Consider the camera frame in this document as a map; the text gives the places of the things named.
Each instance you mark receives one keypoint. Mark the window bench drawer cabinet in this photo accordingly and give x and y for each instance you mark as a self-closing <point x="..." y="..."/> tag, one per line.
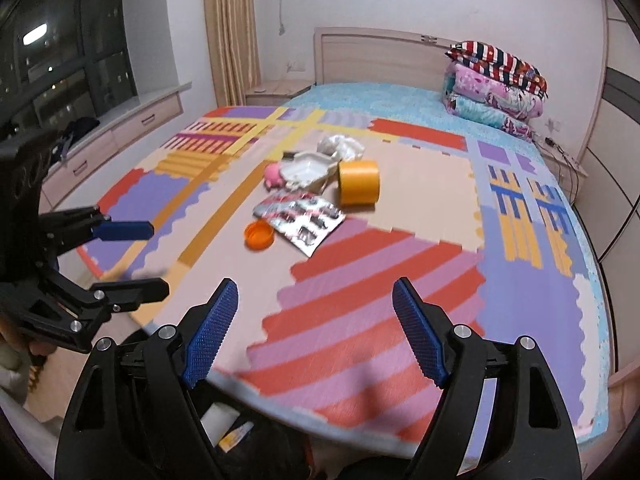
<point x="135" y="125"/>

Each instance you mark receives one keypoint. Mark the small orange bowl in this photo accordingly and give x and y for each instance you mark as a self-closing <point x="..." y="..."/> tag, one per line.
<point x="259" y="236"/>

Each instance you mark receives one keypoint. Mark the person's left hand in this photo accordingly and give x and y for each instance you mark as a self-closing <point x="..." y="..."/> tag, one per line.
<point x="9" y="337"/>

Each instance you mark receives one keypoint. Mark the black garbage bag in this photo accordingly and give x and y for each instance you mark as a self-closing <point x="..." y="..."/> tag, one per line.
<point x="280" y="455"/>

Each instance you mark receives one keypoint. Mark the yellow paper packet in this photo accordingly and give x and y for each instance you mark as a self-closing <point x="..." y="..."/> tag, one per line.
<point x="235" y="437"/>

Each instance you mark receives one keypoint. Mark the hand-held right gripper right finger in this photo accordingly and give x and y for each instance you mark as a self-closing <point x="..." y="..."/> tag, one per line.
<point x="417" y="332"/>

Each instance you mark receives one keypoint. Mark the sliding door wardrobe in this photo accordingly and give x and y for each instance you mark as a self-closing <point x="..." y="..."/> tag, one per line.
<point x="620" y="160"/>

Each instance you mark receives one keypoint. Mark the beige striped curtain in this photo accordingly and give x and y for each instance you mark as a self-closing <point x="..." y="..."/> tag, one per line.
<point x="231" y="30"/>

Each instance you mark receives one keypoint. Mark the yellow tape roll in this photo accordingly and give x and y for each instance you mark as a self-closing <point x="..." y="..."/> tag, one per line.
<point x="357" y="182"/>

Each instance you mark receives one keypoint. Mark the teal folded quilt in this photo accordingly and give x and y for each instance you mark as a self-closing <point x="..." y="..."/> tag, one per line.
<point x="480" y="112"/>

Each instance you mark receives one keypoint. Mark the colourful patterned blanket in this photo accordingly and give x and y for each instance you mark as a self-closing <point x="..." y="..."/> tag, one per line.
<point x="400" y="300"/>

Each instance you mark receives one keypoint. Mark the red printed blister pack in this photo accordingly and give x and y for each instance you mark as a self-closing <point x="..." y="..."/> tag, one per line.
<point x="280" y="205"/>

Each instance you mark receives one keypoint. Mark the silver pill blister pack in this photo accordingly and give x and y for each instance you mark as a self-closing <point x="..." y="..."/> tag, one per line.
<point x="305" y="239"/>
<point x="320" y="212"/>

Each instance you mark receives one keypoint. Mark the pink floral folded quilt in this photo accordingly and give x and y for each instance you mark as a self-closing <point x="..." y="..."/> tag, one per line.
<point x="490" y="90"/>

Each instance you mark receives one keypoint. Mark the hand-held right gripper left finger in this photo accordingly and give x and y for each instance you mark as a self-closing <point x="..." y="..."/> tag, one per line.
<point x="210" y="332"/>

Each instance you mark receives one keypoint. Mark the bed with blue sheet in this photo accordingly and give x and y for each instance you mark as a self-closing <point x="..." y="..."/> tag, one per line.
<point x="380" y="97"/>

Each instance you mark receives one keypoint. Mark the striped folded blanket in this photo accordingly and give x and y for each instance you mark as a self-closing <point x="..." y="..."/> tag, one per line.
<point x="500" y="60"/>

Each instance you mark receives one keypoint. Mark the wooden nightstand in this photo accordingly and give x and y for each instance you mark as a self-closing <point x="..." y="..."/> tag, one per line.
<point x="567" y="170"/>
<point x="275" y="91"/>

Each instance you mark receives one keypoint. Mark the white foam piece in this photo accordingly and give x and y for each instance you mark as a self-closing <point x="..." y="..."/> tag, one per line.
<point x="217" y="417"/>

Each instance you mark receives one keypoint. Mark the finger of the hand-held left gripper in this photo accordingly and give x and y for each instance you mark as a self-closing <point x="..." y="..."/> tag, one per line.
<point x="125" y="230"/>
<point x="137" y="291"/>

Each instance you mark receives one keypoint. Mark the wooden headboard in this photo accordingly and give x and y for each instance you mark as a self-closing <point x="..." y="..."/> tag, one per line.
<point x="380" y="52"/>

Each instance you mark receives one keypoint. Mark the dark clothing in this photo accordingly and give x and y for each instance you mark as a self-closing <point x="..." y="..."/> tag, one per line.
<point x="80" y="130"/>

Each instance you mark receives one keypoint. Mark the pink pig toy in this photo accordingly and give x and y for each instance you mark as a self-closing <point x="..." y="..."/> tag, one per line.
<point x="274" y="175"/>

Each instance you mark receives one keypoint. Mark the dark window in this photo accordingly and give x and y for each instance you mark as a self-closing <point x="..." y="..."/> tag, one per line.
<point x="60" y="45"/>

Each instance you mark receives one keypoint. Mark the white plastic bag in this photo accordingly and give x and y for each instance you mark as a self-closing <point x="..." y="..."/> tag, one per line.
<point x="342" y="146"/>

